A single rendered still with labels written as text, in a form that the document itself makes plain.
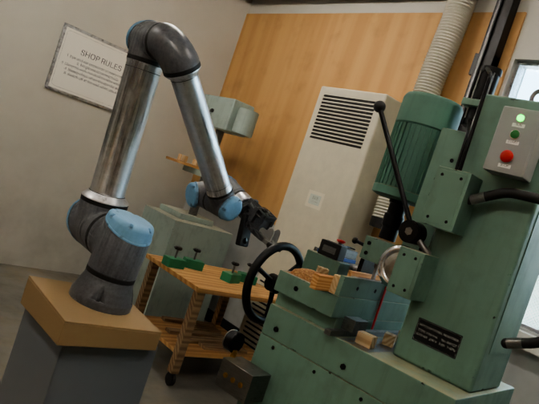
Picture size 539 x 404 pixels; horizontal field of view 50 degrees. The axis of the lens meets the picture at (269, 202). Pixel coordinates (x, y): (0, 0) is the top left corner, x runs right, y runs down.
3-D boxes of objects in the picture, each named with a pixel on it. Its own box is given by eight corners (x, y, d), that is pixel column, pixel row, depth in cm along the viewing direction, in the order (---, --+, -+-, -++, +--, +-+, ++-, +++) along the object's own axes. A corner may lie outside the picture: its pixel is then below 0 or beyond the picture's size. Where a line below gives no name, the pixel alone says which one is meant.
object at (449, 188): (431, 226, 151) (450, 171, 150) (464, 236, 145) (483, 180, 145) (417, 221, 144) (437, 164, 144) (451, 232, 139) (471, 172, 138)
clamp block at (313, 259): (322, 278, 199) (331, 253, 199) (354, 292, 190) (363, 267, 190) (297, 274, 188) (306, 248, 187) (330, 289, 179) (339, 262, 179)
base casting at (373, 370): (341, 333, 199) (350, 309, 199) (504, 418, 162) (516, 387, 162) (259, 332, 165) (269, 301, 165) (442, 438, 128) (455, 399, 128)
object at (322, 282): (412, 300, 197) (416, 289, 197) (417, 302, 196) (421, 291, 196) (309, 287, 149) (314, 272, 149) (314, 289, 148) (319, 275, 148)
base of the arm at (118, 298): (90, 313, 161) (103, 280, 160) (57, 284, 172) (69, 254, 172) (142, 316, 176) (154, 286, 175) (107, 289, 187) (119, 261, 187)
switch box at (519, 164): (489, 173, 144) (511, 112, 143) (530, 183, 137) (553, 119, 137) (481, 167, 139) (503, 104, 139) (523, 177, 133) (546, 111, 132)
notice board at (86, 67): (126, 117, 434) (145, 58, 433) (127, 117, 433) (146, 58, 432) (43, 86, 391) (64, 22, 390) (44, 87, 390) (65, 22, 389)
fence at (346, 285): (427, 305, 197) (433, 290, 197) (431, 307, 196) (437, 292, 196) (334, 294, 152) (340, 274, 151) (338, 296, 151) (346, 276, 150)
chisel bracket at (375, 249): (368, 264, 177) (377, 237, 176) (408, 280, 168) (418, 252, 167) (355, 261, 171) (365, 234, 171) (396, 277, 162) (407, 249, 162)
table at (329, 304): (354, 291, 217) (358, 276, 216) (426, 323, 197) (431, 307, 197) (249, 277, 170) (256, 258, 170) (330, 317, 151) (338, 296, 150)
